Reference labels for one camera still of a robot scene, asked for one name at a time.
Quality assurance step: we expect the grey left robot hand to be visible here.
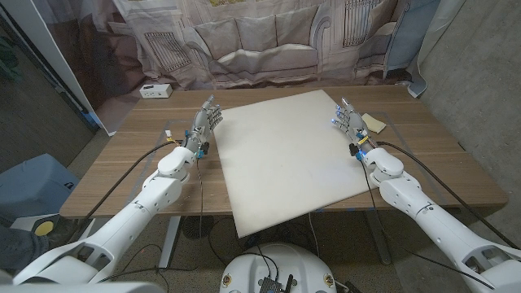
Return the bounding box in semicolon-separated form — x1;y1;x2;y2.
181;94;224;160

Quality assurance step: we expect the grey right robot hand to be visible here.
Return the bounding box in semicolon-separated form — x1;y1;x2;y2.
331;96;378;160

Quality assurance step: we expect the white memory foam sheet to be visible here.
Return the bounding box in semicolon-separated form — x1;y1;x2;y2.
212;89;378;239

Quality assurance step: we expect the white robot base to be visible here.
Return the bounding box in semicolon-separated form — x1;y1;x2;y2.
219;243;338;293

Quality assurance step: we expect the yellow sponge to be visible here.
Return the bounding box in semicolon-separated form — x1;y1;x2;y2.
361;112;387;134

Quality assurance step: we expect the white power strip box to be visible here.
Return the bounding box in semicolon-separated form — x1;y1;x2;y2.
138;83;173;99

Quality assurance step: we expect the printed sofa backdrop cloth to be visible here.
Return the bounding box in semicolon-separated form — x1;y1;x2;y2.
31;0;469;136

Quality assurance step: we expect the round black floor fan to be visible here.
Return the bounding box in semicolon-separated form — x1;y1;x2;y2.
182;215;215;240

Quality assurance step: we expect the grey table leg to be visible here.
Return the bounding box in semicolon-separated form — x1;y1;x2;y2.
364;210;392;265

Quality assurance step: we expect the white table leg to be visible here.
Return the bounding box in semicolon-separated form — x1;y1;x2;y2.
158;215;182;269

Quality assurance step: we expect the black electronics module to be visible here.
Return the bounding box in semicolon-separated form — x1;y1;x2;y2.
258;274;295;293

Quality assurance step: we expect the grey-blue plastic bin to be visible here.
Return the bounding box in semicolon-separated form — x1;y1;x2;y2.
0;153;81;223

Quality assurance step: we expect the white box with yellow pads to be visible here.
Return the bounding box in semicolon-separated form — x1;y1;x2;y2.
11;213;62;238

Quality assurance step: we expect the white robot torso edge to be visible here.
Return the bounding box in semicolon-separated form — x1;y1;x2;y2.
0;282;166;293

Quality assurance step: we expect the person leg in grey trousers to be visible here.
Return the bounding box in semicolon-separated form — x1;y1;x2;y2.
0;223;50;274

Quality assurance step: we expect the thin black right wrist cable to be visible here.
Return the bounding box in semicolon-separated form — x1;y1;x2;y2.
358;159;496;291

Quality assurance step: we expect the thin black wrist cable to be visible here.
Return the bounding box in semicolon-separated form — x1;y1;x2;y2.
195;157;204;239
358;159;496;291

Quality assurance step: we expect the thin black left wrist cable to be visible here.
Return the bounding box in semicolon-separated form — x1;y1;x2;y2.
195;157;204;239

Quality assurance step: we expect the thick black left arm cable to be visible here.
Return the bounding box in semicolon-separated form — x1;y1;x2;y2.
68;139;184;243

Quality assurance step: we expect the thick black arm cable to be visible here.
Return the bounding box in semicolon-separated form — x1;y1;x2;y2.
68;139;184;243
377;140;521;250

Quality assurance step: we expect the black floor cable loop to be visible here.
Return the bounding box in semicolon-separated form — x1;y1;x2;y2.
208;217;245;268

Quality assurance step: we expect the white floor cable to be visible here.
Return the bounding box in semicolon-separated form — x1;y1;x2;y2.
307;211;322;258

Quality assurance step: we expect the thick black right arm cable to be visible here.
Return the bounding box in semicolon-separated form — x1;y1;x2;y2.
377;140;521;250

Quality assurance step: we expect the white partition frame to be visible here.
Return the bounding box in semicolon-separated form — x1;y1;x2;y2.
0;0;117;138

